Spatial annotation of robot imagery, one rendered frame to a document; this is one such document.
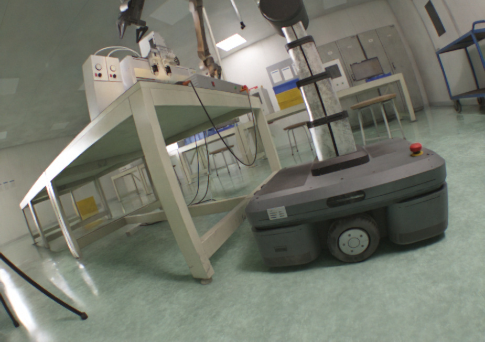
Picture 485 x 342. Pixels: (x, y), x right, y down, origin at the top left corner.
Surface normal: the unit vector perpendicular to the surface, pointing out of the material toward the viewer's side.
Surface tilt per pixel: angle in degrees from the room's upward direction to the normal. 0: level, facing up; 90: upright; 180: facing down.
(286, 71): 90
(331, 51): 90
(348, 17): 90
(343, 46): 90
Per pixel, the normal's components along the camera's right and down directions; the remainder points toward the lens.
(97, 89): 0.86, -0.25
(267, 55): -0.40, 0.20
